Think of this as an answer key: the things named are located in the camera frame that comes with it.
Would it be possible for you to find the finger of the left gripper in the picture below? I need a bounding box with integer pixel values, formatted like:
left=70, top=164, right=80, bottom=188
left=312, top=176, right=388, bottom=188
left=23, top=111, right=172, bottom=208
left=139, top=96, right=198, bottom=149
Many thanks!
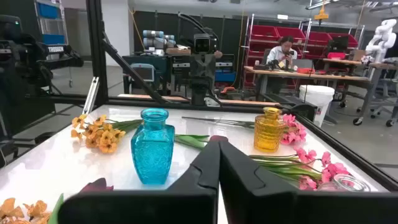
left=195, top=57, right=203, bottom=80
left=202, top=57, right=210, bottom=80

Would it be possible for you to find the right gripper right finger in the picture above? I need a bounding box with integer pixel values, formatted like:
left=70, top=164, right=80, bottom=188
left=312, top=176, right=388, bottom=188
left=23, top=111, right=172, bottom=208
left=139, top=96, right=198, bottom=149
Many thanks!
left=219, top=141, right=398, bottom=224

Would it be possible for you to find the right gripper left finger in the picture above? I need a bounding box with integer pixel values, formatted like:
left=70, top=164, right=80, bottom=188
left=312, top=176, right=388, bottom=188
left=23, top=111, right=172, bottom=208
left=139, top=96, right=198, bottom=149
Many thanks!
left=57, top=141, right=221, bottom=224

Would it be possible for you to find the blue patterned glass vase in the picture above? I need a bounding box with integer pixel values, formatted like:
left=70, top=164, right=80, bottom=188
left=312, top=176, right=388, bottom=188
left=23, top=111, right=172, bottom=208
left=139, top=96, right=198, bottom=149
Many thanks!
left=130, top=108, right=176, bottom=185

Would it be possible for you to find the clear glass vase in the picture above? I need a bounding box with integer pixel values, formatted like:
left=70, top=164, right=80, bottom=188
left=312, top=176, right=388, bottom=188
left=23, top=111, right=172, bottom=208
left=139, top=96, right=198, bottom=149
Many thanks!
left=317, top=173, right=371, bottom=192

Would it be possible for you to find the yellow orange speckled flower bunch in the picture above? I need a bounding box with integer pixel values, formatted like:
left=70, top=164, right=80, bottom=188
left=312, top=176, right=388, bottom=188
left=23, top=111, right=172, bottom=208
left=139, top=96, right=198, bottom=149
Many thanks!
left=70, top=113, right=144, bottom=155
left=0, top=197, right=52, bottom=224

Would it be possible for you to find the yellow textured glass vase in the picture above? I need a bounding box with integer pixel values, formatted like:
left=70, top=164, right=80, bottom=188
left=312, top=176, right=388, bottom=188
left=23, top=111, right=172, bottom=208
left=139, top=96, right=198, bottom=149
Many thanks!
left=253, top=106, right=287, bottom=154

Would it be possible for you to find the blue plastic crate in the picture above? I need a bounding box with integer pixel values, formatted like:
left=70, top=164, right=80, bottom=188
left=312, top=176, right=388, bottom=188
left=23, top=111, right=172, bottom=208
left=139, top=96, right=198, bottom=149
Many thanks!
left=214, top=70, right=237, bottom=83

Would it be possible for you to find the light wooden side board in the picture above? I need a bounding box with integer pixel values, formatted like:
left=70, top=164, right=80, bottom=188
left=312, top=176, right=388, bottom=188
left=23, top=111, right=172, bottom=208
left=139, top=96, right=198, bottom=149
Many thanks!
left=118, top=93, right=280, bottom=106

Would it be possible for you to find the grey teach pendant screen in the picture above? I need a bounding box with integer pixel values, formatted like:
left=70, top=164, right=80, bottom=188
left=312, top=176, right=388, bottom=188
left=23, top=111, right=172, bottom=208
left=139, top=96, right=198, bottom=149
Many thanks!
left=129, top=63, right=155, bottom=83

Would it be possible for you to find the shelf with red bins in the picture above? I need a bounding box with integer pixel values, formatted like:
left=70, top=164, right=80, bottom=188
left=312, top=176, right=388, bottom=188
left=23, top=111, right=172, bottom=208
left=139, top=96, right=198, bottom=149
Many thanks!
left=245, top=14, right=365, bottom=91

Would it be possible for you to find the person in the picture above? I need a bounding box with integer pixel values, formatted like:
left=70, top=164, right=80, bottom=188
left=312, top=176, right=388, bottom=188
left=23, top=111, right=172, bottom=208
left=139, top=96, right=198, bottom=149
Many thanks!
left=266, top=35, right=299, bottom=94

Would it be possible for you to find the long wooden work desk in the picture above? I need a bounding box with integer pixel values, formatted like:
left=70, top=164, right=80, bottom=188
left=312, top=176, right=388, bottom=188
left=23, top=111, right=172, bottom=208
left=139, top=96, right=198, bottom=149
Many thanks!
left=244, top=65, right=373, bottom=102

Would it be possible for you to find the white plastic bucket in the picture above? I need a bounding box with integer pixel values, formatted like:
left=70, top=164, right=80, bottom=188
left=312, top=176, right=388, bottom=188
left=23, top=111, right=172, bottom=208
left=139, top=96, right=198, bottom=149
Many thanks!
left=298, top=84, right=336, bottom=128

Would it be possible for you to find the yellow hanging pendant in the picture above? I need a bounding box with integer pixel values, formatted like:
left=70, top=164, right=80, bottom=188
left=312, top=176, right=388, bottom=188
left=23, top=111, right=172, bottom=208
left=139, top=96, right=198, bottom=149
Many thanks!
left=313, top=0, right=330, bottom=21

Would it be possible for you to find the rack with blue bins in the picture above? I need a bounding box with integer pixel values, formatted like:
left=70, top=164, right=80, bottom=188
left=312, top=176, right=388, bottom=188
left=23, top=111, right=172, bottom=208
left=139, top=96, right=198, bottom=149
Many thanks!
left=33, top=0, right=69, bottom=46

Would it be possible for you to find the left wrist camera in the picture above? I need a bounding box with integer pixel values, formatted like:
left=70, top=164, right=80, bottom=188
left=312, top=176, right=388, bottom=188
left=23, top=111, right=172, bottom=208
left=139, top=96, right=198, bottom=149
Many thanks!
left=192, top=33, right=218, bottom=54

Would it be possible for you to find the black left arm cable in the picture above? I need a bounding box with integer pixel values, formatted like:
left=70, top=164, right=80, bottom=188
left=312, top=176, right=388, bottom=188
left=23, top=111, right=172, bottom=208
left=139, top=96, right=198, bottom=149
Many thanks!
left=177, top=11, right=220, bottom=41

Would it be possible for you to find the black metal rig frame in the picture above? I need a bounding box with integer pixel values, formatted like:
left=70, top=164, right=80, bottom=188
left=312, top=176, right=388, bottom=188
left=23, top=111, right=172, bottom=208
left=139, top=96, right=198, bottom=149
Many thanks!
left=24, top=0, right=398, bottom=192

